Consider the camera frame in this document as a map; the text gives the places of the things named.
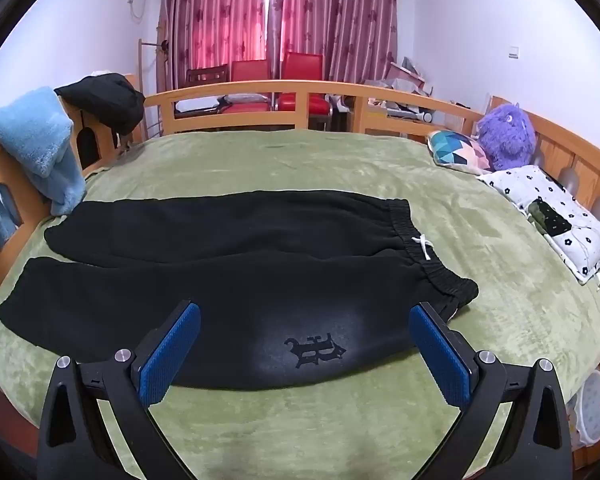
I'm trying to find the dark green cloth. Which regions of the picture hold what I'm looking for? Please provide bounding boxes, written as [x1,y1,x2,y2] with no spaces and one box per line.
[527,199,573,237]

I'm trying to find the red chair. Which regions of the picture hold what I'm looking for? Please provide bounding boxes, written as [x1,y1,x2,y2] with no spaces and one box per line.
[229,59,272,114]
[277,51,332,117]

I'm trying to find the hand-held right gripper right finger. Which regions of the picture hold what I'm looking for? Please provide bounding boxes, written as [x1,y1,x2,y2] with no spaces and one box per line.
[409,301,573,480]

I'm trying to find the red floral curtain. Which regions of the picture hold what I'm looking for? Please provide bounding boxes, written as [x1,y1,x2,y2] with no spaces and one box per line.
[164,0,276,88]

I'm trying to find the black garment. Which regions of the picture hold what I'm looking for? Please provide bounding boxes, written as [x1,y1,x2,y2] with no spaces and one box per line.
[54,73,147,136]

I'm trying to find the wooden coat rack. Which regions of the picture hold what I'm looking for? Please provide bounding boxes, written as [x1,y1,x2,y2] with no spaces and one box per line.
[138,9,175,141]

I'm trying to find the geometric patterned pillow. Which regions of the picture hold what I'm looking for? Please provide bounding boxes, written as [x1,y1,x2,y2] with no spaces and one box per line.
[426,130,494,176]

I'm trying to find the pink striped curtain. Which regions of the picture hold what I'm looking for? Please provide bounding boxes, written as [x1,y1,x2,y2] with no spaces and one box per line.
[266,0,398,86]

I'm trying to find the pile of cardboard boxes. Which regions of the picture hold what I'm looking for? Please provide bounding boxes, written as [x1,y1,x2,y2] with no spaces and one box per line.
[364,56,437,126]

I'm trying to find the white floral pillow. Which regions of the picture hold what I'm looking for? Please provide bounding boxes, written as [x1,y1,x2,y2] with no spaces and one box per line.
[477,165,600,285]

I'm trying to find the green fleece blanket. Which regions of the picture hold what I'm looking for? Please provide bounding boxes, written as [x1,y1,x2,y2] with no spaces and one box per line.
[0,129,600,480]

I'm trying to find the dark wooden chair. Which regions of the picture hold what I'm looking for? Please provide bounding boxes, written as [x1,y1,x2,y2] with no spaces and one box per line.
[185,64,232,92]

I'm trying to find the black pants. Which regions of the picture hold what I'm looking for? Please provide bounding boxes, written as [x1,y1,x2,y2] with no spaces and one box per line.
[0,190,480,392]

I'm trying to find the wooden bed frame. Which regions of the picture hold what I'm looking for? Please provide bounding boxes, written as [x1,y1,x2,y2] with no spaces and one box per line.
[0,74,600,311]

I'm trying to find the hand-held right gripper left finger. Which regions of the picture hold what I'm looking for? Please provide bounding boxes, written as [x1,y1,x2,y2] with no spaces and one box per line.
[36,300,202,480]

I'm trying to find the purple plush toy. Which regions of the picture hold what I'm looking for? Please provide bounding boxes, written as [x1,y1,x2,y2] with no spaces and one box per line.
[477,100,537,172]

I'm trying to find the blue fleece garment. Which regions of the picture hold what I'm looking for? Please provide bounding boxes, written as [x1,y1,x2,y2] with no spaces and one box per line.
[0,86,87,217]

